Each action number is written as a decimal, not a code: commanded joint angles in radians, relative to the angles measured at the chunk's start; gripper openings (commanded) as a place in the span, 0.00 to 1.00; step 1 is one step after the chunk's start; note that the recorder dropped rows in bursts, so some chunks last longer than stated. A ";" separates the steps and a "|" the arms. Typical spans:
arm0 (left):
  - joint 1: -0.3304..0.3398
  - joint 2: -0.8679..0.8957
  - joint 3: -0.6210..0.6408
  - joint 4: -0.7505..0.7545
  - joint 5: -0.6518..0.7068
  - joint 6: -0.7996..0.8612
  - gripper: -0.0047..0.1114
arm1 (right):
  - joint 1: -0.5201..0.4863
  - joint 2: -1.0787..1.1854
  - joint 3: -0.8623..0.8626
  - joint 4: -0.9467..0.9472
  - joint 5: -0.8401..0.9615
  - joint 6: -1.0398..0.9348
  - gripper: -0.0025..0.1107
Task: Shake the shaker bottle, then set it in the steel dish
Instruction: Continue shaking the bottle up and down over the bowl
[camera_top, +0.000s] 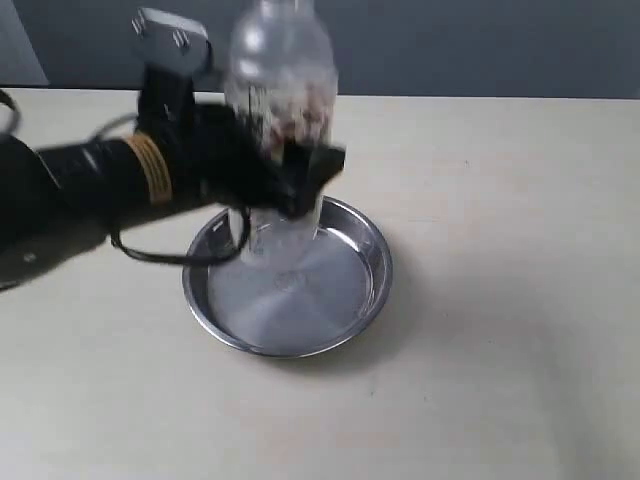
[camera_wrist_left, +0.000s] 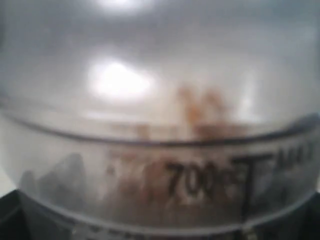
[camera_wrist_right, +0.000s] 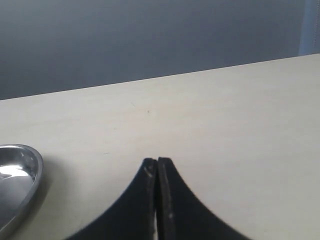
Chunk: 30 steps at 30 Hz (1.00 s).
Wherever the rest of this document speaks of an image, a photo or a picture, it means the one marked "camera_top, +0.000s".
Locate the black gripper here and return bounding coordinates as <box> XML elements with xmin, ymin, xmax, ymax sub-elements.
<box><xmin>137</xmin><ymin>66</ymin><xmax>346</xmax><ymax>219</ymax></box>

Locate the clear plastic bottle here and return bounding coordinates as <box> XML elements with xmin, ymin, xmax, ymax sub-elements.
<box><xmin>224</xmin><ymin>1</ymin><xmax>338</xmax><ymax>271</ymax></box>

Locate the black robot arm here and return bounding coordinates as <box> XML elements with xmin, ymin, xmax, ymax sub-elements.
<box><xmin>1</xmin><ymin>66</ymin><xmax>346</xmax><ymax>290</ymax></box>

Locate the round stainless steel dish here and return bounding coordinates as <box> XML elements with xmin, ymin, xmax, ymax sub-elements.
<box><xmin>182</xmin><ymin>197</ymin><xmax>393</xmax><ymax>358</ymax></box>

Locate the black cable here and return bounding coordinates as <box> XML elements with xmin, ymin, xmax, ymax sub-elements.
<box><xmin>0</xmin><ymin>88</ymin><xmax>251</xmax><ymax>267</ymax></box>

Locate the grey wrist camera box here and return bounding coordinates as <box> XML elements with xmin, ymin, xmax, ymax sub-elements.
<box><xmin>131</xmin><ymin>7</ymin><xmax>214</xmax><ymax>78</ymax></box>

